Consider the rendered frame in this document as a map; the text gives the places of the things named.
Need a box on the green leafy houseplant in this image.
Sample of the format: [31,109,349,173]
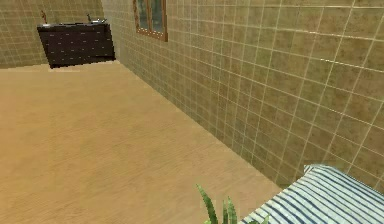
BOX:
[196,184,270,224]

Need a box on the blue white striped bed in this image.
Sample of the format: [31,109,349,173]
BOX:
[238,163,384,224]

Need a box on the wooden framed window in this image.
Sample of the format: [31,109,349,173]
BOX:
[132,0,169,43]

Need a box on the grey metal faucet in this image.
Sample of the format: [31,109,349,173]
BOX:
[86,13,108,24]

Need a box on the dark brown sink cabinet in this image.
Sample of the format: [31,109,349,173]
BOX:
[36,21,117,69]

